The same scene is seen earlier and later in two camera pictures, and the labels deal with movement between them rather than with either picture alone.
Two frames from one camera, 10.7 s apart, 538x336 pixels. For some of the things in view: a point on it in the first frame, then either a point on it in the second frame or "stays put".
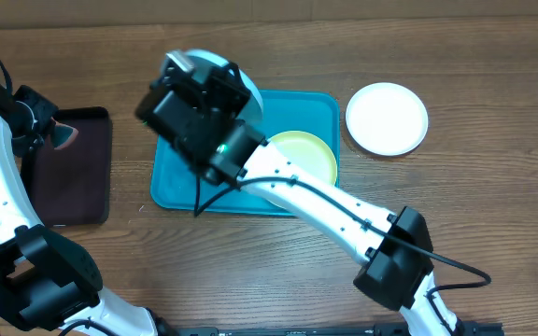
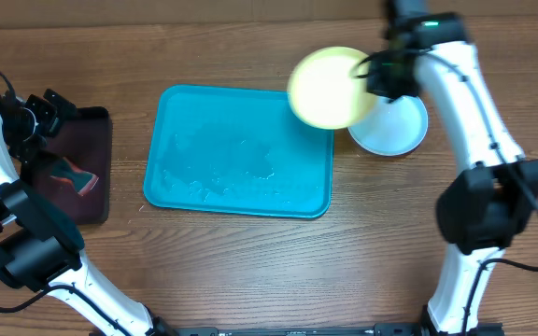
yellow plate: [308, 152] -> [325, 91]
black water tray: [72, 185] stays put
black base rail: [461, 329] stays put
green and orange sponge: [62, 135] -> [82, 181]
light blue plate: [203, 62] -> [394, 128]
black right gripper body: [227, 78] -> [386, 83]
